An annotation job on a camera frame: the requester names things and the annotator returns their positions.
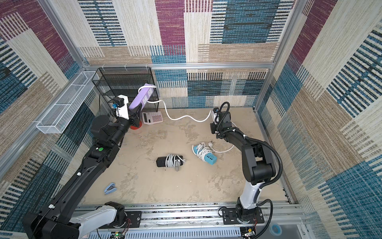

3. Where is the purple power strip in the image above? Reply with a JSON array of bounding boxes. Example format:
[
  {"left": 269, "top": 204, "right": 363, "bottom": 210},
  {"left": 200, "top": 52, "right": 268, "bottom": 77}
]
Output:
[{"left": 128, "top": 84, "right": 156, "bottom": 111}]

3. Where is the white power strip cord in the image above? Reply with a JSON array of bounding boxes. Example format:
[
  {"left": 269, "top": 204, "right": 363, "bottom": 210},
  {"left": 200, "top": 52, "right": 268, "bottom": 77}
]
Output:
[{"left": 137, "top": 83, "right": 236, "bottom": 154}]

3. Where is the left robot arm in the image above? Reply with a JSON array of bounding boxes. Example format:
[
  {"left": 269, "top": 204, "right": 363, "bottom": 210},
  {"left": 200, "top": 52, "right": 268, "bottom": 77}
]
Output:
[{"left": 22, "top": 104, "right": 143, "bottom": 239}]

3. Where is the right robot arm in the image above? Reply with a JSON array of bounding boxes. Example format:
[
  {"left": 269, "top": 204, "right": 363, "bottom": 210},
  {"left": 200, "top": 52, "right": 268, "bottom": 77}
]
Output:
[{"left": 210, "top": 112, "right": 277, "bottom": 224}]

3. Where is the teal power strip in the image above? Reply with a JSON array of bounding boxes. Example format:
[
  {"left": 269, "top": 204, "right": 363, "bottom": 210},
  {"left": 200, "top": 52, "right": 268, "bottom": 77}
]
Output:
[{"left": 193, "top": 142, "right": 217, "bottom": 165}]

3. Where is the black power strip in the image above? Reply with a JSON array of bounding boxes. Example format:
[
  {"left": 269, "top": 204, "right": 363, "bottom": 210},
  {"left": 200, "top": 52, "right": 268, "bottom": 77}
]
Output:
[{"left": 156, "top": 154, "right": 185, "bottom": 168}]

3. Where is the red metal pencil cup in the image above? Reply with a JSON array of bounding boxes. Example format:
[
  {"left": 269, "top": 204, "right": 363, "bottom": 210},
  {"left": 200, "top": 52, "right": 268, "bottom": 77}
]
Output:
[{"left": 130, "top": 121, "right": 142, "bottom": 130}]

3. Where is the pink white calculator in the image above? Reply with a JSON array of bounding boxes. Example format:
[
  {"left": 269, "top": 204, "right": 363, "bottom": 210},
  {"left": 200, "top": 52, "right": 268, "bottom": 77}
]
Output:
[{"left": 141, "top": 111, "right": 163, "bottom": 125}]

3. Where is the blue stapler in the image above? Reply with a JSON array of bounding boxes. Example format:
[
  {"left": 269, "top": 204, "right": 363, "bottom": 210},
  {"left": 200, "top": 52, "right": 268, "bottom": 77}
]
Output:
[{"left": 104, "top": 183, "right": 117, "bottom": 195}]

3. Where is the teal tape roll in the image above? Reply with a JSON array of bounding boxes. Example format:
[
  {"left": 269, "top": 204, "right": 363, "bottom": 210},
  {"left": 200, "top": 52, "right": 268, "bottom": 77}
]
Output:
[{"left": 269, "top": 224, "right": 283, "bottom": 237}]

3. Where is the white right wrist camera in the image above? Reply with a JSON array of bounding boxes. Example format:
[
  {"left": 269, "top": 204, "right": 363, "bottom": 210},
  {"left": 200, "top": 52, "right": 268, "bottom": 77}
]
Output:
[{"left": 212, "top": 108, "right": 221, "bottom": 124}]

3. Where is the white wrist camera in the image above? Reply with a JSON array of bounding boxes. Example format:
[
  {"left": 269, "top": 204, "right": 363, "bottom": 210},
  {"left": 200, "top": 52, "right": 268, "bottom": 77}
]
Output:
[
  {"left": 112, "top": 95, "right": 129, "bottom": 120},
  {"left": 212, "top": 108, "right": 221, "bottom": 124}
]

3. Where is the black corrugated cable conduit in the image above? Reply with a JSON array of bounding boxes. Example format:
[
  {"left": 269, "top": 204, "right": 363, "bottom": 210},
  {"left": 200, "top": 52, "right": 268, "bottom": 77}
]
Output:
[{"left": 215, "top": 101, "right": 284, "bottom": 189}]

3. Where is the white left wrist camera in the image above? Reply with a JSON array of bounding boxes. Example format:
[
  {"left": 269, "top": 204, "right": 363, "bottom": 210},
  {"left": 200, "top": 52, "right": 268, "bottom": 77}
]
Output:
[{"left": 112, "top": 95, "right": 129, "bottom": 120}]

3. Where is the black wire mesh shelf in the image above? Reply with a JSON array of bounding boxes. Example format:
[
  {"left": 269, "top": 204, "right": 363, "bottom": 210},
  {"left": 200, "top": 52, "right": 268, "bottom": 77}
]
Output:
[{"left": 92, "top": 67, "right": 155, "bottom": 115}]

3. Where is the white wire mesh basket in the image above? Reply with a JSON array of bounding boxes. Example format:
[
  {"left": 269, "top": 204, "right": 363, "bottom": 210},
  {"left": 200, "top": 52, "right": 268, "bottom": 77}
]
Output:
[{"left": 36, "top": 71, "right": 96, "bottom": 134}]

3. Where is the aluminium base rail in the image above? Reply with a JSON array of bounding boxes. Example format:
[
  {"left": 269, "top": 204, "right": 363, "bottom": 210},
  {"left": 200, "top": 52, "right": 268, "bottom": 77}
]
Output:
[{"left": 82, "top": 201, "right": 315, "bottom": 239}]

